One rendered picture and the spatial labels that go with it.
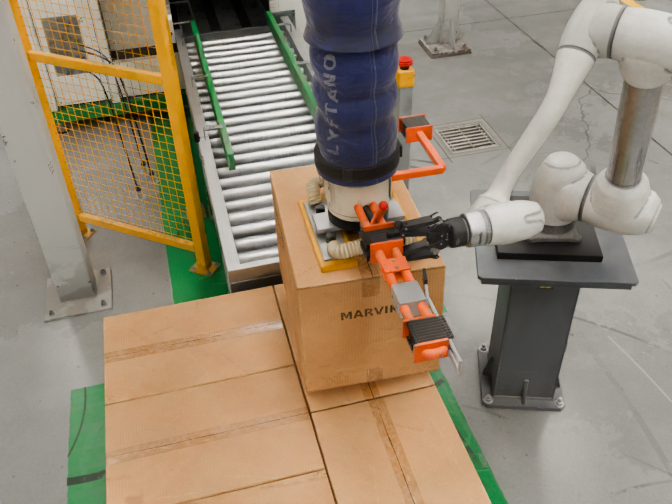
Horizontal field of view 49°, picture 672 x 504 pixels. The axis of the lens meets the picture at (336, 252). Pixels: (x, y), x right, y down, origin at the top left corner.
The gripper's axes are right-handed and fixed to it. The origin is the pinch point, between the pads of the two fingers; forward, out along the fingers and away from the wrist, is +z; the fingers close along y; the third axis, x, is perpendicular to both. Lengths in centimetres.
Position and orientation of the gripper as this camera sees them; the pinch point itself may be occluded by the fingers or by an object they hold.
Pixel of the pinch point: (385, 245)
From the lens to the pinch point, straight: 179.8
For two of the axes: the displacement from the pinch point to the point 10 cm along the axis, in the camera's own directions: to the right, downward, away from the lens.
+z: -9.7, 1.8, -1.7
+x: -2.5, -6.0, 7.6
